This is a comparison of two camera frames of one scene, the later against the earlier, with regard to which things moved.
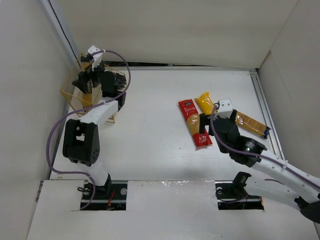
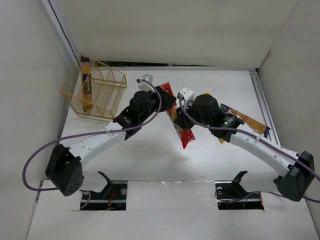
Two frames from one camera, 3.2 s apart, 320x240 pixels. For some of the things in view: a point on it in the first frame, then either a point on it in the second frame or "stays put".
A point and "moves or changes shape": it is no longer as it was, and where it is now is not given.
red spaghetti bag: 191,118 moves or changes shape
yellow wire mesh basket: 112,83 stays put
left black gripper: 88,77 -> 164,96
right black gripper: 215,122 -> 182,120
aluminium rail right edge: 268,114 stays put
